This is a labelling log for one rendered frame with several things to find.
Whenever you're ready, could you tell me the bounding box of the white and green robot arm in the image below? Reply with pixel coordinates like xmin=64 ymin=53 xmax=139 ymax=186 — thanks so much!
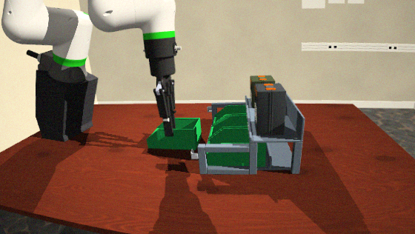
xmin=1 ymin=0 xmax=182 ymax=83

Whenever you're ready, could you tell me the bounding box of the green bin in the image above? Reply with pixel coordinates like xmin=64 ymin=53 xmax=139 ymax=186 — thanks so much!
xmin=213 ymin=105 xmax=247 ymax=124
xmin=207 ymin=128 xmax=266 ymax=167
xmin=148 ymin=118 xmax=202 ymax=150
xmin=208 ymin=116 xmax=248 ymax=139

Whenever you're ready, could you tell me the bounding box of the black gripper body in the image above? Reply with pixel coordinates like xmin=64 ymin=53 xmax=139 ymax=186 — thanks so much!
xmin=149 ymin=57 xmax=176 ymax=93

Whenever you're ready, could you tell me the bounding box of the grey metal shelf rack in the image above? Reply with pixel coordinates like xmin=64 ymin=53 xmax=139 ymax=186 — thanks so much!
xmin=190 ymin=93 xmax=305 ymax=175

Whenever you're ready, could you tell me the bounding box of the olive green tool case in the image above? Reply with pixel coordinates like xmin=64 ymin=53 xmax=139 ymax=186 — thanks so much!
xmin=250 ymin=76 xmax=276 ymax=108

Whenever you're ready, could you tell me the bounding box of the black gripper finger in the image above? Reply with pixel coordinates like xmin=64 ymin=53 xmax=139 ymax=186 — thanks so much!
xmin=153 ymin=81 xmax=173 ymax=136
xmin=169 ymin=79 xmax=176 ymax=129

